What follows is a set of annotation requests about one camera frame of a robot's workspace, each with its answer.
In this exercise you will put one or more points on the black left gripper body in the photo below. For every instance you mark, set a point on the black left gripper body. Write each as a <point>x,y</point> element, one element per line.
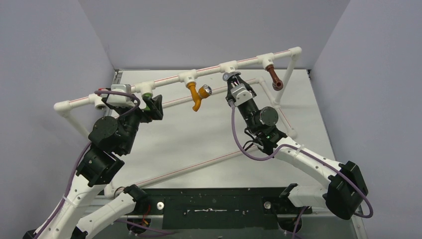
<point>132,121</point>

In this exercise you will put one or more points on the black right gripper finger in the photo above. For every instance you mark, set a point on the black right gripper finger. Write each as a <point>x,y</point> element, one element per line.
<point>238,80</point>
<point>229,97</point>

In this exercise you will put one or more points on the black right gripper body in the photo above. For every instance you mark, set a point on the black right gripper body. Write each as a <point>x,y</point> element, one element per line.
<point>249,109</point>

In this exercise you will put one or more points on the chrome metal faucet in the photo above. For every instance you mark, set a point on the chrome metal faucet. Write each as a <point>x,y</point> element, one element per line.
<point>228,75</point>

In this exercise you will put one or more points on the white pvc pipe frame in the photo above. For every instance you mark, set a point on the white pvc pipe frame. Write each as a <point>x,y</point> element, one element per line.
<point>188,149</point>

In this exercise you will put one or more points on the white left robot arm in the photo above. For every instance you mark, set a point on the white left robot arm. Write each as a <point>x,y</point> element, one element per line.
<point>96,166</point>

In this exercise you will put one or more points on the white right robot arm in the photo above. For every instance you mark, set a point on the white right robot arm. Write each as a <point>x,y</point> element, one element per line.
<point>342,188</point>

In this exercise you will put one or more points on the green plastic faucet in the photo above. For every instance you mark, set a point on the green plastic faucet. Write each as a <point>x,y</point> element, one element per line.
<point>147,96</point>

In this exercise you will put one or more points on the orange plastic faucet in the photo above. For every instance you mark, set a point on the orange plastic faucet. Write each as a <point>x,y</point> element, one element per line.
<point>198,95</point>

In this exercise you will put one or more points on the brown plastic faucet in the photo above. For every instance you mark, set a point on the brown plastic faucet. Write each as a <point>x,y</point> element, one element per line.
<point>277,83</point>

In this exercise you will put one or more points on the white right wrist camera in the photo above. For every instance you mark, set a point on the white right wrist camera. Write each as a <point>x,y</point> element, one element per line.
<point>241,94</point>

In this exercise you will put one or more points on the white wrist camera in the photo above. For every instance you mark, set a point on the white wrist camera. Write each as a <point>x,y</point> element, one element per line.
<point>241,94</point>
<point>118,100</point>

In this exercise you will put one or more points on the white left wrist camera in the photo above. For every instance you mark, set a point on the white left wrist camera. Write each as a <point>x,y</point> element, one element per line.
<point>118,100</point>

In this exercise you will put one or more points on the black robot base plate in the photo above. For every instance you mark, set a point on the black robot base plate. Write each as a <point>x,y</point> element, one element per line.
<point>216,208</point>

